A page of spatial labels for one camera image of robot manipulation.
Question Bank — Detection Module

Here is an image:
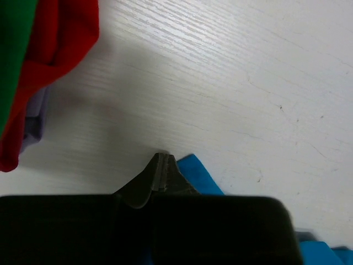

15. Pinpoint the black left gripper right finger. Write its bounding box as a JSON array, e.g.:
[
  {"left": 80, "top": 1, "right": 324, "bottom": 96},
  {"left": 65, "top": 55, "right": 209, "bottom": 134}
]
[{"left": 150, "top": 155, "right": 303, "bottom": 264}]

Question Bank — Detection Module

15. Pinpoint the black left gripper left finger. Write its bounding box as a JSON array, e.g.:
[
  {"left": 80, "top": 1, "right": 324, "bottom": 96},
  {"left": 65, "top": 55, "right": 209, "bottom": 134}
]
[{"left": 1, "top": 153, "right": 165, "bottom": 264}]

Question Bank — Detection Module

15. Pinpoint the blue t-shirt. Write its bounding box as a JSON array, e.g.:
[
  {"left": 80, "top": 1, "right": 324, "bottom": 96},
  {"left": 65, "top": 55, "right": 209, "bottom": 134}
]
[{"left": 151, "top": 155, "right": 352, "bottom": 264}]

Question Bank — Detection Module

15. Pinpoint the folded purple t-shirt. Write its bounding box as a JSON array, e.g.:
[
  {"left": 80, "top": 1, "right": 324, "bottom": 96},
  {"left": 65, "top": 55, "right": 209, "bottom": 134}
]
[{"left": 20, "top": 86, "right": 51, "bottom": 153}]

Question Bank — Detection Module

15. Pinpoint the folded red t-shirt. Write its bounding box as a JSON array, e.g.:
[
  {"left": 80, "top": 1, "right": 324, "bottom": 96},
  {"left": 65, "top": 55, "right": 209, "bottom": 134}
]
[{"left": 1, "top": 1, "right": 99, "bottom": 172}]

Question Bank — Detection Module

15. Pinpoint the folded green t-shirt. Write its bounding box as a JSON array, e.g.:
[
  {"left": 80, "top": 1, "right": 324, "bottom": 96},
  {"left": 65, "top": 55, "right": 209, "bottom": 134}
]
[{"left": 1, "top": 1, "right": 37, "bottom": 132}]

